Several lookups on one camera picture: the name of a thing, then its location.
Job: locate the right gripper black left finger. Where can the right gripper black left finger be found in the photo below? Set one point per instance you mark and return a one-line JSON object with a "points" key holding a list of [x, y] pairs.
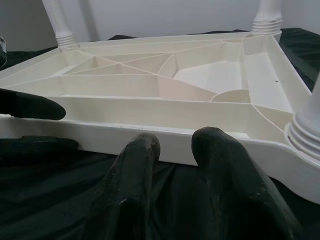
{"points": [[130, 195]]}

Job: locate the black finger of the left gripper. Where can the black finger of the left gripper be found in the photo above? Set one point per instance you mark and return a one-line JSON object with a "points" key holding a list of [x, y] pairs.
{"points": [[32, 105], [50, 143]]}

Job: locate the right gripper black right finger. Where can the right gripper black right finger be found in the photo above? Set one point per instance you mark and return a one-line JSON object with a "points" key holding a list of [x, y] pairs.
{"points": [[237, 195]]}

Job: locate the white plastic table leg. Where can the white plastic table leg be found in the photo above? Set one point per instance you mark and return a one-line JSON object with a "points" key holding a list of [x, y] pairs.
{"points": [[310, 117], [266, 15], [58, 20]]}

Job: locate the white plastic table top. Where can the white plastic table top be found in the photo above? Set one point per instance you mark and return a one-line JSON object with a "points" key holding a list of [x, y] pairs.
{"points": [[150, 105]]}

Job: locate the black cloth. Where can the black cloth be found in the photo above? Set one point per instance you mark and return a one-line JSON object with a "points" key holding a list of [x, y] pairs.
{"points": [[50, 187]]}

